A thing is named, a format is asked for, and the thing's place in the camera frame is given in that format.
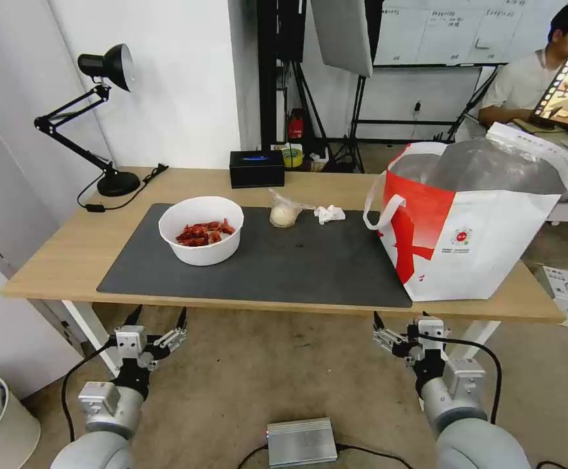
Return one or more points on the black light stand tripod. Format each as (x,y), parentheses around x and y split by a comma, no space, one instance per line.
(359,112)

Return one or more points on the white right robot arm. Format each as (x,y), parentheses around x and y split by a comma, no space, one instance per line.
(465,430)

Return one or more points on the yellow tape roll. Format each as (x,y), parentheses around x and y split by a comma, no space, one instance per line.
(293,157)

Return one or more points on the black desk mat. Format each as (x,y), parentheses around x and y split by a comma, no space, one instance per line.
(274,268)

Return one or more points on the white table leg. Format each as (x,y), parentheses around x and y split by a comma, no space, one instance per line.
(88,332)
(479,337)

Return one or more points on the beige trash bin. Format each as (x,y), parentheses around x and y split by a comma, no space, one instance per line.
(15,430)

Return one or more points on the crumpled white tissue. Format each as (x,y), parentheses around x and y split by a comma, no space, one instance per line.
(328,214)

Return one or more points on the white and red takeout bag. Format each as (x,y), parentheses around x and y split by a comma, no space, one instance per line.
(465,244)

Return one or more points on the bun in clear plastic bag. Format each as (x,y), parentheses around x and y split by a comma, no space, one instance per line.
(282,215)

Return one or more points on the person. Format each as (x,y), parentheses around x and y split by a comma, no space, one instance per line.
(518,83)

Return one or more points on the white paper bowl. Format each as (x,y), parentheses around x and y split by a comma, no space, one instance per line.
(201,254)

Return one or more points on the white cabinet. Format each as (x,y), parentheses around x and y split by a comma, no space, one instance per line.
(5,220)

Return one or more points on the red crayfish shells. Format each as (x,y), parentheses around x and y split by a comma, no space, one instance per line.
(201,233)

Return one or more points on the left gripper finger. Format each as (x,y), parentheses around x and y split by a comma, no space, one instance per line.
(131,324)
(171,341)

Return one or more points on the silver power supply box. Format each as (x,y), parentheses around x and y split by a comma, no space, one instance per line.
(301,439)

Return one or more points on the black desk lamp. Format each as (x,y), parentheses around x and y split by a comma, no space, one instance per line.
(118,184)

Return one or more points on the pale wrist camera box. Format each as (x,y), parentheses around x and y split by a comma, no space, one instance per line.
(130,343)
(429,332)

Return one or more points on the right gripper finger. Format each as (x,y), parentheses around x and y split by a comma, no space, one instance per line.
(386,338)

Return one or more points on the red fire extinguisher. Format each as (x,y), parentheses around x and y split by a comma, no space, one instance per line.
(296,126)

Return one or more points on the whiteboard with writing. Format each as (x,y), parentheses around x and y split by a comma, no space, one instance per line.
(435,29)

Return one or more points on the black metal rack frame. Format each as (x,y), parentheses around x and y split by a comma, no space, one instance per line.
(269,73)

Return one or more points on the white softbox light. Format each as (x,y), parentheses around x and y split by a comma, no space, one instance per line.
(345,34)

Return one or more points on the black tissue box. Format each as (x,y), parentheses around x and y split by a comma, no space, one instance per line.
(257,173)

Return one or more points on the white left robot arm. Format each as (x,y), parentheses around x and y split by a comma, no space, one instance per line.
(101,439)

